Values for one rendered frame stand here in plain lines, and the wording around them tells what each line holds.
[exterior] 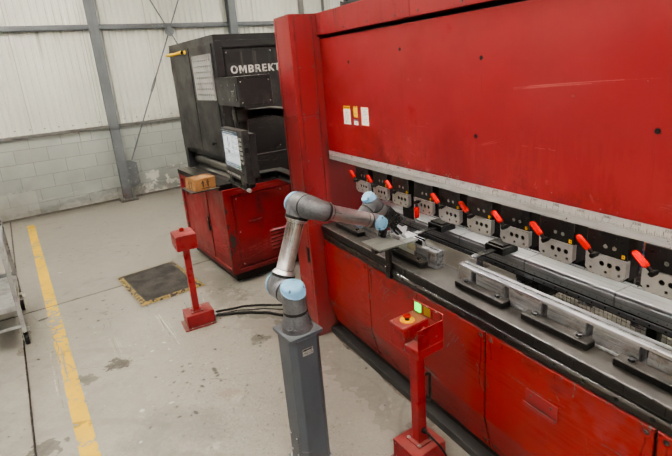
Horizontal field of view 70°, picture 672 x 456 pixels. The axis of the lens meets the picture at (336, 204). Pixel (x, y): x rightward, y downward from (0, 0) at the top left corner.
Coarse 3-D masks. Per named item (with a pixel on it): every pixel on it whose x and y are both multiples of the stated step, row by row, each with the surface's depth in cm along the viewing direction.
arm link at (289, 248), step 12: (300, 192) 233; (288, 204) 232; (288, 216) 231; (300, 216) 227; (288, 228) 232; (300, 228) 233; (288, 240) 232; (288, 252) 232; (288, 264) 233; (276, 276) 232; (288, 276) 232; (276, 288) 229
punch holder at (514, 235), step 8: (504, 208) 205; (512, 208) 201; (504, 216) 206; (512, 216) 202; (520, 216) 198; (528, 216) 195; (536, 216) 196; (512, 224) 203; (520, 224) 199; (528, 224) 195; (504, 232) 207; (512, 232) 203; (520, 232) 200; (528, 232) 196; (504, 240) 208; (512, 240) 204; (520, 240) 200; (528, 240) 197; (536, 240) 200
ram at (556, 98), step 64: (576, 0) 159; (640, 0) 142; (384, 64) 259; (448, 64) 217; (512, 64) 187; (576, 64) 164; (640, 64) 146; (384, 128) 271; (448, 128) 226; (512, 128) 193; (576, 128) 169; (640, 128) 150; (512, 192) 200; (576, 192) 174; (640, 192) 154
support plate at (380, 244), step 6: (390, 234) 279; (366, 240) 273; (372, 240) 272; (378, 240) 271; (384, 240) 271; (390, 240) 270; (396, 240) 269; (402, 240) 268; (408, 240) 268; (414, 240) 267; (372, 246) 263; (378, 246) 263; (384, 246) 262; (390, 246) 261; (396, 246) 262
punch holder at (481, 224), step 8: (472, 200) 221; (480, 200) 216; (472, 208) 222; (480, 208) 218; (488, 208) 213; (496, 208) 213; (480, 216) 219; (472, 224) 224; (480, 224) 220; (488, 224) 215; (496, 224) 216; (480, 232) 220; (488, 232) 216; (496, 232) 217
